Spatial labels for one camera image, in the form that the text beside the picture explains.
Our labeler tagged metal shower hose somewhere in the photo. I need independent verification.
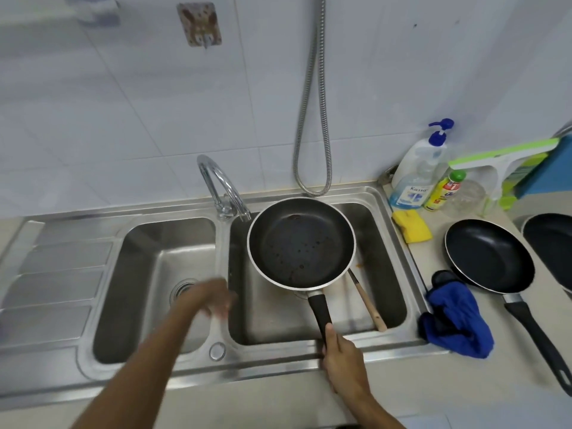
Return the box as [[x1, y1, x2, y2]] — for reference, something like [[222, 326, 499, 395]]
[[293, 0, 334, 197]]

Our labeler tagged person's right hand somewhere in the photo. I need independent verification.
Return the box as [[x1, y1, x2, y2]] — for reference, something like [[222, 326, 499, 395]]
[[321, 324, 372, 398]]

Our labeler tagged white wall shelf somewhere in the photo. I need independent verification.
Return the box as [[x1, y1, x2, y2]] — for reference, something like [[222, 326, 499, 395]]
[[62, 0, 122, 27]]

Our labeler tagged blue microfibre cloth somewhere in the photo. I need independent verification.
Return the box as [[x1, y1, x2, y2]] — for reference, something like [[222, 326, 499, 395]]
[[418, 270, 496, 359]]

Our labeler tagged chrome faucet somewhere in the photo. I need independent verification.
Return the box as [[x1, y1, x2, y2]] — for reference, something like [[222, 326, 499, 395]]
[[197, 154, 253, 223]]

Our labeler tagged small black frying pan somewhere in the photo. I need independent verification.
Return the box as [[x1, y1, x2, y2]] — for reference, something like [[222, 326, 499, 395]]
[[444, 218, 572, 397]]

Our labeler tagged green white squeegee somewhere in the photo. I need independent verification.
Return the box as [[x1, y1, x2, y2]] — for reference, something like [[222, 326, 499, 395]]
[[448, 138, 560, 217]]

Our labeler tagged person's left hand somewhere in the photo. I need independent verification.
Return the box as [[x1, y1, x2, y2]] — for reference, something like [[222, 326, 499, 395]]
[[176, 277, 238, 322]]

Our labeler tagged yellow sponge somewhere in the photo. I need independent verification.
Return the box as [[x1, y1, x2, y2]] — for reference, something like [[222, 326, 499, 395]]
[[391, 209, 433, 244]]

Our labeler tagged green knife block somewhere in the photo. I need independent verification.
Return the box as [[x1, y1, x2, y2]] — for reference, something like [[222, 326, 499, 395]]
[[498, 151, 548, 212]]

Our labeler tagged large black frying pan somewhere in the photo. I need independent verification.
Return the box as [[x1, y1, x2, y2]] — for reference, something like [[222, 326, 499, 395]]
[[246, 197, 357, 349]]

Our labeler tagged stainless steel double sink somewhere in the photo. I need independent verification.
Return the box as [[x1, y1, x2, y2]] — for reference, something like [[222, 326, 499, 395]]
[[0, 186, 452, 398]]

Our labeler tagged brown adhesive wall hook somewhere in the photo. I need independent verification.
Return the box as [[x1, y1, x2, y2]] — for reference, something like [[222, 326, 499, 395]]
[[176, 2, 223, 49]]

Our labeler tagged clear pump soap bottle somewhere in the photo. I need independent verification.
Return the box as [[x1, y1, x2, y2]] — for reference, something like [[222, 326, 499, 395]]
[[388, 118, 455, 212]]

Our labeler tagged clear glass cup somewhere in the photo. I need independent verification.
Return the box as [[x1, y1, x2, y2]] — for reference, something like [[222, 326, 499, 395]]
[[442, 178, 487, 219]]

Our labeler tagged medium black frying pan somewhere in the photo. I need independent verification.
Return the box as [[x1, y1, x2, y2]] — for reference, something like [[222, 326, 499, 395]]
[[521, 213, 572, 293]]

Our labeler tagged metal sink strainer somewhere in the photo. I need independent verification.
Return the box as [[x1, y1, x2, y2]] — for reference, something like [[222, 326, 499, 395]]
[[169, 277, 202, 309]]

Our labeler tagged small yellow bottle green cap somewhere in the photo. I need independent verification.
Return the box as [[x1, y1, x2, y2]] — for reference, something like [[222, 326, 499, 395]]
[[423, 170, 467, 212]]

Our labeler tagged person's left forearm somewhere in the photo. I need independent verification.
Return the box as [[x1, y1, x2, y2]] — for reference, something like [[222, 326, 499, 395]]
[[78, 299, 211, 429]]

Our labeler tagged blue cutting board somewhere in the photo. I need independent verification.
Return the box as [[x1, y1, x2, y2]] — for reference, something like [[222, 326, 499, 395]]
[[514, 136, 572, 200]]

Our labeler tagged metal spatula wooden handle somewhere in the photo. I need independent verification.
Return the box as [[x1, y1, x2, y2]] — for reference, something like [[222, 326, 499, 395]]
[[347, 268, 388, 333]]

